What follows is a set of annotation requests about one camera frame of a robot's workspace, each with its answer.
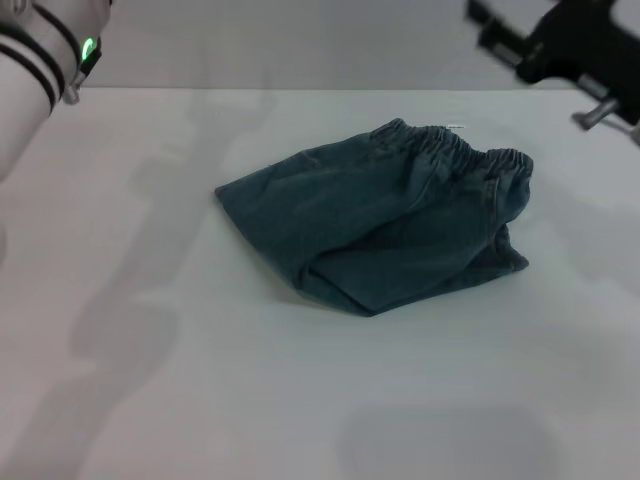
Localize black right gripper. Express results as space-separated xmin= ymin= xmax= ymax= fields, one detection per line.
xmin=466 ymin=0 xmax=640 ymax=127

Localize blue denim shorts with print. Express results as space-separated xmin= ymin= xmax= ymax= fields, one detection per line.
xmin=214 ymin=117 xmax=535 ymax=318

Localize left arm cable with plug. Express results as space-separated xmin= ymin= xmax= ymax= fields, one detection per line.
xmin=61 ymin=62 xmax=97 ymax=106

